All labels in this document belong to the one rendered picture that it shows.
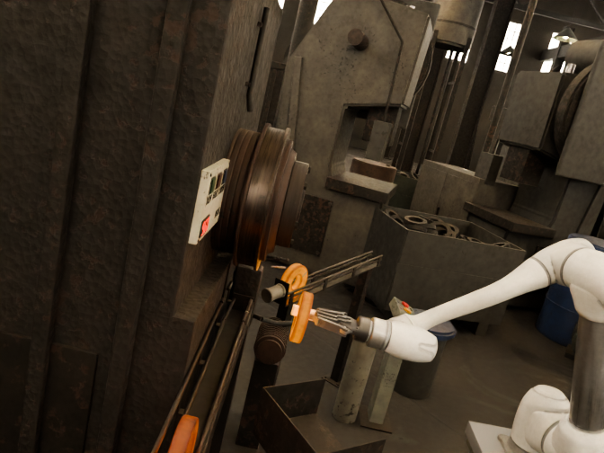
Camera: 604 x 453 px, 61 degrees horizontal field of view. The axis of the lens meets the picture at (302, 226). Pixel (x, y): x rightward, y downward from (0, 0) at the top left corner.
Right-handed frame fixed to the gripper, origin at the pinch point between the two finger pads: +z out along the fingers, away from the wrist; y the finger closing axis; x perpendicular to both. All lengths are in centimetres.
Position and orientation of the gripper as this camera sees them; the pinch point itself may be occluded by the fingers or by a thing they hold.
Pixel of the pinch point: (303, 312)
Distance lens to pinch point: 156.0
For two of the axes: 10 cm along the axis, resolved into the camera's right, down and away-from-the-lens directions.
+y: 0.4, -2.4, 9.7
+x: 2.8, -9.3, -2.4
